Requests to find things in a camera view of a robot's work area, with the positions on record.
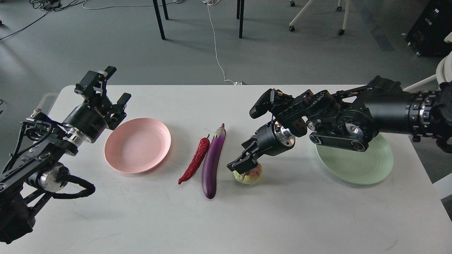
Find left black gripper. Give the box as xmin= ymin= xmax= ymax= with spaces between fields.
xmin=63 ymin=66 xmax=131 ymax=143

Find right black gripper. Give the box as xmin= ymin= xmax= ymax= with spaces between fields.
xmin=227 ymin=122 xmax=295 ymax=174

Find yellow-pink peach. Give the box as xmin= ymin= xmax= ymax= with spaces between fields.
xmin=233 ymin=163 xmax=263 ymax=185

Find purple eggplant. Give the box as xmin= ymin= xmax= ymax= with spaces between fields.
xmin=201 ymin=123 xmax=226 ymax=199

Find red chili pepper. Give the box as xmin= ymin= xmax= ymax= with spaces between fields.
xmin=178 ymin=134 xmax=210 ymax=185

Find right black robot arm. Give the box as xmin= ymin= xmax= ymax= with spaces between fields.
xmin=227 ymin=76 xmax=452 ymax=174

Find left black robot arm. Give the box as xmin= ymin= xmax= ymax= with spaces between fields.
xmin=0 ymin=66 xmax=131 ymax=244

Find pink plate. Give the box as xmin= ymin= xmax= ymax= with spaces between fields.
xmin=104 ymin=118 xmax=171 ymax=174

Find black table legs left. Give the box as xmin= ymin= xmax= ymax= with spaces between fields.
xmin=152 ymin=0 xmax=169 ymax=40

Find black table legs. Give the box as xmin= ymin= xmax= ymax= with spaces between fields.
xmin=152 ymin=0 xmax=169 ymax=40
xmin=236 ymin=0 xmax=244 ymax=39

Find green plate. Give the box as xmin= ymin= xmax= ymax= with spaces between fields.
xmin=316 ymin=134 xmax=394 ymax=185

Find white chair base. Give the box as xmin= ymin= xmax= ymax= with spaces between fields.
xmin=289 ymin=0 xmax=351 ymax=35

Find black table legs right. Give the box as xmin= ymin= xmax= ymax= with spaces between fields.
xmin=236 ymin=0 xmax=244 ymax=39

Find white office chair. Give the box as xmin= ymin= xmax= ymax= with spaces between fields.
xmin=403 ymin=53 xmax=452 ymax=92

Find black equipment case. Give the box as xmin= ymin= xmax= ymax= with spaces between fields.
xmin=405 ymin=0 xmax=452 ymax=57

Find black floor cables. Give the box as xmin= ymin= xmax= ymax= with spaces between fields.
xmin=0 ymin=0 xmax=89 ymax=43

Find white floor cable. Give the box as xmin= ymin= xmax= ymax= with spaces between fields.
xmin=202 ymin=0 xmax=243 ymax=85

